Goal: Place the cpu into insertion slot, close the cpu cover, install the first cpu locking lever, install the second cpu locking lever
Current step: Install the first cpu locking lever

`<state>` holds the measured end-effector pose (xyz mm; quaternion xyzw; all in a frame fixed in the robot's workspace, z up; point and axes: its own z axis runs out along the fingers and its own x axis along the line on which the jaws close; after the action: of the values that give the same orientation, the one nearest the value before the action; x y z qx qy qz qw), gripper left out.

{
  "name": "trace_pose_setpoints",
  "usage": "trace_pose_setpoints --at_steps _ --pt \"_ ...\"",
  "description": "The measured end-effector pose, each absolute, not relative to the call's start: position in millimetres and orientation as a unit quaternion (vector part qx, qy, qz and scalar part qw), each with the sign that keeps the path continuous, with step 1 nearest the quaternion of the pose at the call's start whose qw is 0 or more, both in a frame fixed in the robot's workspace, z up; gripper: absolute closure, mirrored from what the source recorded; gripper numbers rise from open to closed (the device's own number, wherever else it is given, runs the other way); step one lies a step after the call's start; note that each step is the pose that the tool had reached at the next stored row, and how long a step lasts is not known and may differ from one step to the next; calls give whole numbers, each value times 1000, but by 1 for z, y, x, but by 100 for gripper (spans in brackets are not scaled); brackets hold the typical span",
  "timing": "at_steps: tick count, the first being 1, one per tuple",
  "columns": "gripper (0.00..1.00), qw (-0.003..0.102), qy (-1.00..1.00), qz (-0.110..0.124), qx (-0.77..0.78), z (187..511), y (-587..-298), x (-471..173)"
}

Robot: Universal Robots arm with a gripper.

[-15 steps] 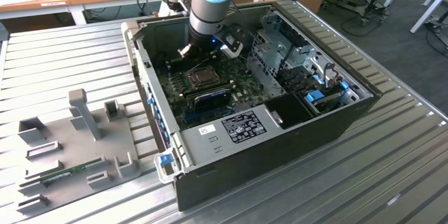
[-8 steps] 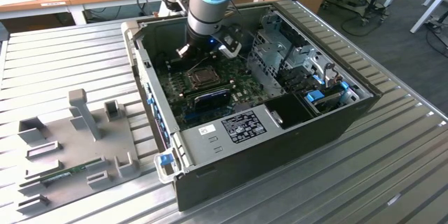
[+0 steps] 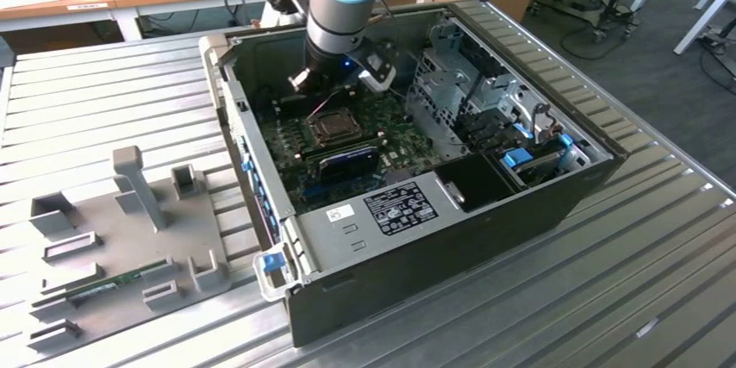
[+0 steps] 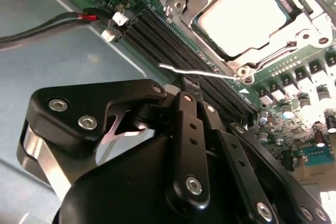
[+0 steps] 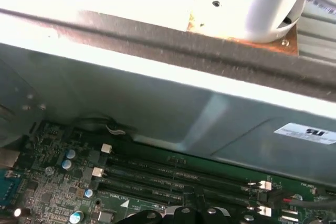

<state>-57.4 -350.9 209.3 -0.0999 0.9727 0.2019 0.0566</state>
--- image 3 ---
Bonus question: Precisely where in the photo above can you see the thin wire locking lever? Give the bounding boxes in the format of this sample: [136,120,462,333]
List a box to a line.
[305,90,342,121]

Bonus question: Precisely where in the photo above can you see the silver CPU with green edge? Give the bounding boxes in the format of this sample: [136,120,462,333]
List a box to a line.
[314,112,356,135]

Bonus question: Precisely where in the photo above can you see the metal socket cover frame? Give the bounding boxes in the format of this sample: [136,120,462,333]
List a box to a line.
[309,105,369,146]

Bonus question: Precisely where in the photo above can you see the CPU socket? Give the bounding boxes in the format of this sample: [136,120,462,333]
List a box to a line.
[306,104,372,147]

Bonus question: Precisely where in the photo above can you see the green RAM stick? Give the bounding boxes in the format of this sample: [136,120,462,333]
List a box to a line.
[65,271,145,300]
[297,138,385,161]

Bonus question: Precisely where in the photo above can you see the silver drive bay cage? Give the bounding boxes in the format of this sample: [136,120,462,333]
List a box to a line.
[408,12,593,173]

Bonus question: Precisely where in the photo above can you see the green motherboard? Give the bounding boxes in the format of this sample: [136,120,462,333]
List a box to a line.
[252,83,456,209]

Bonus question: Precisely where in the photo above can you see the black graphics card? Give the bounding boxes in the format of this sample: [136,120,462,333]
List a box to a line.
[306,146,385,191]

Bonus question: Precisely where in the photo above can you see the gray power supply unit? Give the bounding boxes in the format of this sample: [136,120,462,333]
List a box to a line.
[285,171,464,277]

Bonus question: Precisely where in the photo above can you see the hard disk in blue carrier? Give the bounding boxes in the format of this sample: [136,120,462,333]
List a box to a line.
[497,147,568,190]

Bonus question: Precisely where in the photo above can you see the black and gray PC case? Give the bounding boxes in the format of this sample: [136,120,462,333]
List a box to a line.
[197,0,640,348]

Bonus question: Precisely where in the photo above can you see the gray parts rack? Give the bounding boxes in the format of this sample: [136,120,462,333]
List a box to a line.
[25,146,234,354]

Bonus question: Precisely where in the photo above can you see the white table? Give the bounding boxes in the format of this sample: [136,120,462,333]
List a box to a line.
[629,0,736,57]

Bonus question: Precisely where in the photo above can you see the small white table label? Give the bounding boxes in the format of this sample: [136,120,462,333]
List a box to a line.
[634,318,662,340]

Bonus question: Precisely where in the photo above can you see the gray metal wrist bracket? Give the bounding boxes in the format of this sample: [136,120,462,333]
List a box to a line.
[286,66,316,93]

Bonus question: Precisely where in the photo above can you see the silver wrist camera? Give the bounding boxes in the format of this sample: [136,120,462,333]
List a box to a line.
[346,40,398,93]

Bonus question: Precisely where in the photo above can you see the black disk wire bundle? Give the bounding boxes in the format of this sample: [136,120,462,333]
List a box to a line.
[529,101,564,145]

